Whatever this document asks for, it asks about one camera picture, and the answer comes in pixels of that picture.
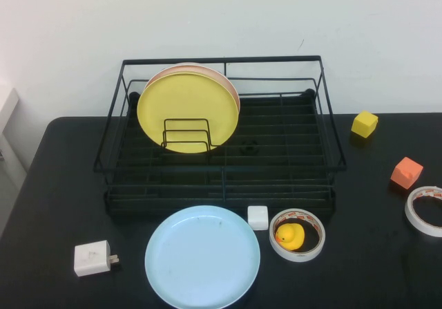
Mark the pink plate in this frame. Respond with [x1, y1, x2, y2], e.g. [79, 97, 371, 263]
[146, 62, 241, 111]

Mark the orange cube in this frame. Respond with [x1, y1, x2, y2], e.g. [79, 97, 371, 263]
[390, 156, 424, 189]

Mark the black wire dish rack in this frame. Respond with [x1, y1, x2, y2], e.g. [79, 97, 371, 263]
[93, 55, 347, 206]

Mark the white tape roll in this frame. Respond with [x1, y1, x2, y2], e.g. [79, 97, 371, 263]
[404, 185, 442, 238]

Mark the white cube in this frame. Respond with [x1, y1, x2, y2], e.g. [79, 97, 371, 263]
[247, 205, 269, 231]

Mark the white tape roll around duck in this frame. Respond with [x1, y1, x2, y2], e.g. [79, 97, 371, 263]
[269, 208, 326, 263]

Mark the yellow rubber duck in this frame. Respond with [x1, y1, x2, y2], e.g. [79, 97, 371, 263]
[274, 223, 306, 252]

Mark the light blue plate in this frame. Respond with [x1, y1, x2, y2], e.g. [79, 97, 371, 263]
[144, 205, 261, 309]

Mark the white power adapter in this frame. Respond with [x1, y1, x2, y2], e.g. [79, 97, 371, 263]
[73, 240, 121, 277]

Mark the yellow cube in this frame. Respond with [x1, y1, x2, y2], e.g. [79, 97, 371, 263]
[350, 111, 379, 139]

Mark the yellow plate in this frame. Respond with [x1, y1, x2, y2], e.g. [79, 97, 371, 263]
[137, 72, 240, 154]

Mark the white cabinet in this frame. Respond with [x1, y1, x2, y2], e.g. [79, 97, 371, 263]
[0, 86, 28, 182]

